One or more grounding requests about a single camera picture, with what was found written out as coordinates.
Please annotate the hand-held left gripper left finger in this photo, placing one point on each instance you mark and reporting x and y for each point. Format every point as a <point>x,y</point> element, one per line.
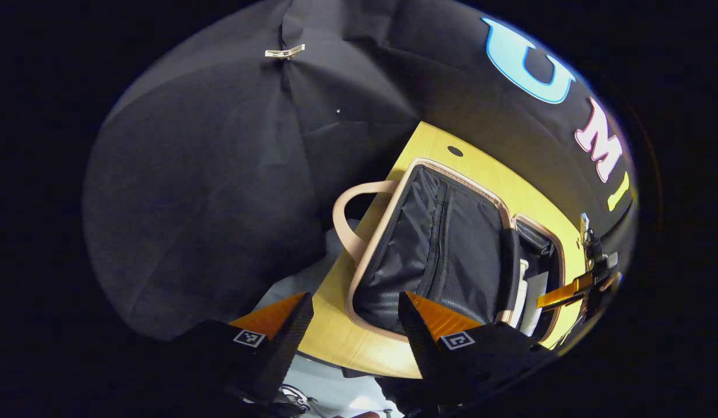
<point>286,342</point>

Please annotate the person's dark clothing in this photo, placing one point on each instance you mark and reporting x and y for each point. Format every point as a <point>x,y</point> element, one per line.
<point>405,397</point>

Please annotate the white cloth clip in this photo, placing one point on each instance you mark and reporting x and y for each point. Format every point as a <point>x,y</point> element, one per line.
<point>284,52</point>

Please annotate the pink suitcase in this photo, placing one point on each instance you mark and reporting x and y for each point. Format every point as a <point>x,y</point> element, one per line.
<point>451,244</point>

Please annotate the white skin care tube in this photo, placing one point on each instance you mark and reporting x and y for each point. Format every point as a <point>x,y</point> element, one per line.
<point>522,290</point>

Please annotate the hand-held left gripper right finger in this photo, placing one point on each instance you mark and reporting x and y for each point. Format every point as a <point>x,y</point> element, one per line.
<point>419,339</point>

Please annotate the black backdrop cloth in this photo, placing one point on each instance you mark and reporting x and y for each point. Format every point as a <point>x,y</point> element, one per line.
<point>208,174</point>

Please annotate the white pump bottle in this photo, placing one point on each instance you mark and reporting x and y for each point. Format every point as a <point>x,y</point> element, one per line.
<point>537,319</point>

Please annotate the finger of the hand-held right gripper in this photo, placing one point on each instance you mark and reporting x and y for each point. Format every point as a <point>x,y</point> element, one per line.
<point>565,291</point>

